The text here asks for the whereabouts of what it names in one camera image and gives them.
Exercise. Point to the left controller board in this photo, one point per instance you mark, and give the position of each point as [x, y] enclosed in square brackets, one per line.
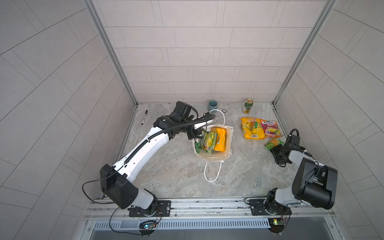
[148, 225]

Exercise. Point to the teal ceramic cup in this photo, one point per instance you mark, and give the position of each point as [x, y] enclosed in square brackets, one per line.
[212, 105]

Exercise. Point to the white printed paper bag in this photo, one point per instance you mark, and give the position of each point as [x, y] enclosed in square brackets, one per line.
[216, 156]

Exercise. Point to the yellow candy snack bag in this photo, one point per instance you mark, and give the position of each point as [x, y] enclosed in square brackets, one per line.
[251, 129]

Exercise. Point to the right controller board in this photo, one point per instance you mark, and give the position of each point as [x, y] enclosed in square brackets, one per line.
[276, 225]

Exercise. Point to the green beverage can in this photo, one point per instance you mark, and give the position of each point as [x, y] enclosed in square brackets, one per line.
[248, 104]

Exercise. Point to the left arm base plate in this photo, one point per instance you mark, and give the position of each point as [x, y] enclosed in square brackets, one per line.
[157, 209]

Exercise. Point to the aluminium mounting rail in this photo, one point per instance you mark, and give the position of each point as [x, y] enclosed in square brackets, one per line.
[199, 208]

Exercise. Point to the green snack bag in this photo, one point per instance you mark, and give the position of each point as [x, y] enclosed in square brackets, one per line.
[197, 146]
[209, 141]
[273, 143]

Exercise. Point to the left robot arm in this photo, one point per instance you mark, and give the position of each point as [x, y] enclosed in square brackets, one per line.
[117, 180]

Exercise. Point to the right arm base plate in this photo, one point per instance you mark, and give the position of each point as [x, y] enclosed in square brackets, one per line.
[260, 207]

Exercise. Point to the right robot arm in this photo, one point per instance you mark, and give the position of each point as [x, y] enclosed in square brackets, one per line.
[314, 184]

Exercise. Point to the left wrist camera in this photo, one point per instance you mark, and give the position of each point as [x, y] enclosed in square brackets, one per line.
[199, 125]

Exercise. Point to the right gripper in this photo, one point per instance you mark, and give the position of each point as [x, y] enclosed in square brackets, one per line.
[278, 160]

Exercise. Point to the pink candy snack bag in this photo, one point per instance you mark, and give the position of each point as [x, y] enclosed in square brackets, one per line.
[270, 128]

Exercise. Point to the controller board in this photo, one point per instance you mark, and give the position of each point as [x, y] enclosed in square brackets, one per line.
[276, 225]
[148, 225]

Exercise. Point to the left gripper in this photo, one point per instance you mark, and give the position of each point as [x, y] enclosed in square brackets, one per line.
[195, 133]

